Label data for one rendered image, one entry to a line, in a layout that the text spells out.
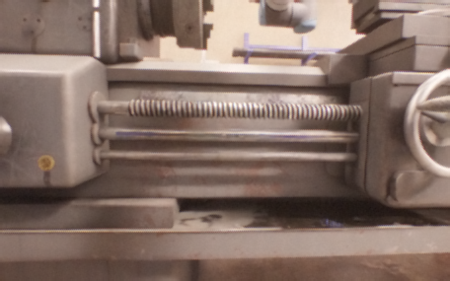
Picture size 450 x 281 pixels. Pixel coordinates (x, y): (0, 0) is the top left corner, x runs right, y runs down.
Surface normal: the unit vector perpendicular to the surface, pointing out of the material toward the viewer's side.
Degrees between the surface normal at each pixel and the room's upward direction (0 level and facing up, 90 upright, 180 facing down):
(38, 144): 90
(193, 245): 90
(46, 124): 90
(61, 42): 90
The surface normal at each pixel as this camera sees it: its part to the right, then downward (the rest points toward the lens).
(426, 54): 0.06, 0.07
